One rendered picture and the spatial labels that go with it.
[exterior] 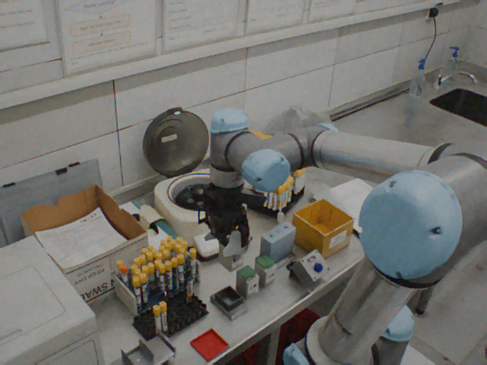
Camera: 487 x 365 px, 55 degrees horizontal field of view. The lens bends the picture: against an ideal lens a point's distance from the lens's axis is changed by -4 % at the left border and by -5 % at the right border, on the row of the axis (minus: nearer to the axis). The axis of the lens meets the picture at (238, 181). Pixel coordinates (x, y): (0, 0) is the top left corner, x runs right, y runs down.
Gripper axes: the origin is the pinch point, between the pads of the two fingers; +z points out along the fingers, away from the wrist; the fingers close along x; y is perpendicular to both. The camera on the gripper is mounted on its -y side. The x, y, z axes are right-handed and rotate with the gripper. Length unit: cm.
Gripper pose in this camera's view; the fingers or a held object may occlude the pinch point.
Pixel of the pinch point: (231, 248)
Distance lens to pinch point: 116.2
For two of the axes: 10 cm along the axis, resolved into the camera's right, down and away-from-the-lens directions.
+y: -7.6, 3.2, -5.6
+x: 6.5, 4.4, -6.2
